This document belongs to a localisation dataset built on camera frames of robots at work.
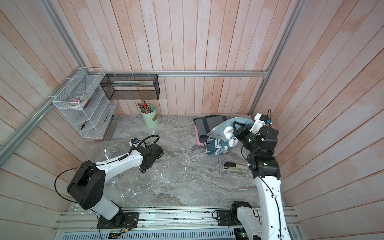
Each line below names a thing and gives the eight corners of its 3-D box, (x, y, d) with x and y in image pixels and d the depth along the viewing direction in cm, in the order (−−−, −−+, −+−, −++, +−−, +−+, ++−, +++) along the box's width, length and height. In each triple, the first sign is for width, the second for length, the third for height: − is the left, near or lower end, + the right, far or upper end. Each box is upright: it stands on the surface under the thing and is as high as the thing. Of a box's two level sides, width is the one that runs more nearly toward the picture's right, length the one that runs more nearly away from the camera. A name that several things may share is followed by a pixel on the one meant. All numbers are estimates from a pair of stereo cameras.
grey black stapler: (224, 170, 93) (225, 167, 89) (223, 165, 95) (225, 162, 91) (246, 171, 92) (248, 168, 88) (245, 166, 94) (247, 163, 91)
